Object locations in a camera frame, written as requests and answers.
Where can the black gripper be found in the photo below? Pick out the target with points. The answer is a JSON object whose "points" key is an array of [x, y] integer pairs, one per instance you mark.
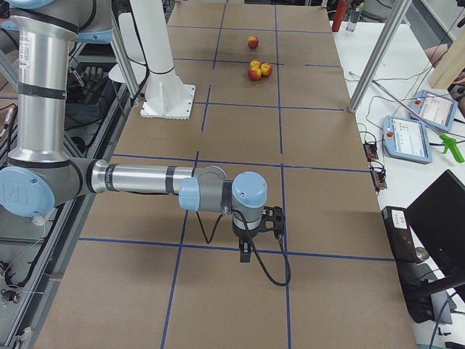
{"points": [[245, 233]]}

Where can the lone red yellow apple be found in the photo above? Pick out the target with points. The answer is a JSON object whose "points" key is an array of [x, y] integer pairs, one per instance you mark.
{"points": [[253, 42]]}

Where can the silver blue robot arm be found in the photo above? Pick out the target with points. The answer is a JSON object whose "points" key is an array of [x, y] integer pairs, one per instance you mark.
{"points": [[39, 174]]}

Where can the lower small circuit board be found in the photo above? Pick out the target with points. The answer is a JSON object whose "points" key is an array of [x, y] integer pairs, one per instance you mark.
{"points": [[379, 178]]}

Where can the small circuit board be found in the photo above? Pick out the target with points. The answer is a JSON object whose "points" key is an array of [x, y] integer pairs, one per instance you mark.
{"points": [[379, 178], [370, 150]]}

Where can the upper small circuit board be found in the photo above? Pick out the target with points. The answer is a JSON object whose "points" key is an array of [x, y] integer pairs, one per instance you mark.
{"points": [[370, 150]]}

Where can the front red yellow apple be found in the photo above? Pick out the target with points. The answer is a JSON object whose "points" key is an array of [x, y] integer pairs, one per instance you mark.
{"points": [[254, 73]]}

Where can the right red yellow apple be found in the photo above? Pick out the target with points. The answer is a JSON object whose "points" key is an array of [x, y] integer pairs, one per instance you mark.
{"points": [[266, 69]]}

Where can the back red yellow apple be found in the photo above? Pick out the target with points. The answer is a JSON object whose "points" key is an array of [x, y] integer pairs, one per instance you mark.
{"points": [[255, 63]]}

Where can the black box device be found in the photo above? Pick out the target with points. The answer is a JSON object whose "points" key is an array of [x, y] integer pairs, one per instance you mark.
{"points": [[424, 295]]}

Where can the near blue teach pendant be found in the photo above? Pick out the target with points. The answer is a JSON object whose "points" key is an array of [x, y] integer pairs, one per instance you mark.
{"points": [[406, 139]]}

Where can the blue teach pendant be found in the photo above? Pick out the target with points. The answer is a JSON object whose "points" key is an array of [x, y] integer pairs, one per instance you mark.
{"points": [[406, 139], [436, 109]]}

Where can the black computer monitor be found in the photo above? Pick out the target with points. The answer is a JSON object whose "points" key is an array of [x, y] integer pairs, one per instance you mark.
{"points": [[437, 218]]}

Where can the far blue teach pendant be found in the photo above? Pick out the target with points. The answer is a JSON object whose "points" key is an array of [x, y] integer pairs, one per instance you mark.
{"points": [[436, 109]]}

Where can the clear water bottle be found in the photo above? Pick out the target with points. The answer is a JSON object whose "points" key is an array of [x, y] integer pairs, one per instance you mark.
{"points": [[354, 16]]}

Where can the wooden plank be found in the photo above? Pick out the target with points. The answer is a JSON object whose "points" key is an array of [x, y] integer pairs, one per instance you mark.
{"points": [[450, 66]]}

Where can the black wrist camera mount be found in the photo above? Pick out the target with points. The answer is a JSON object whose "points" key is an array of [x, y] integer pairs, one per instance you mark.
{"points": [[273, 220]]}

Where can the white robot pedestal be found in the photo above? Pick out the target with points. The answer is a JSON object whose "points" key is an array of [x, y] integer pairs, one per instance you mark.
{"points": [[146, 42]]}

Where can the green handled grabber tool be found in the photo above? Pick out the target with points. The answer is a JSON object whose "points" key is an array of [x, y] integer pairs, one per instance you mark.
{"points": [[450, 143]]}

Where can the aluminium frame post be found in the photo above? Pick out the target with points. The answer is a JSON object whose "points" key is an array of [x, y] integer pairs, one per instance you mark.
{"points": [[387, 34]]}

